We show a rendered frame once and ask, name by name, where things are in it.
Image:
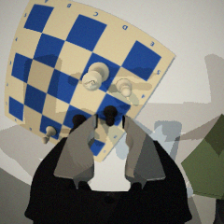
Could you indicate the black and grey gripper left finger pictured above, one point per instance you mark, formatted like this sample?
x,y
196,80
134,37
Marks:
x,y
69,162

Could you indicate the blue and cream chessboard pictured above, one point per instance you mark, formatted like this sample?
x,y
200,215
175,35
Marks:
x,y
54,46

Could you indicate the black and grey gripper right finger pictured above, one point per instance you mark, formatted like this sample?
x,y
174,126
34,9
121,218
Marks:
x,y
149,164

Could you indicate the white pawn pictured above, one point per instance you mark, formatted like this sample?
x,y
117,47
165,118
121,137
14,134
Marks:
x,y
124,87
50,131

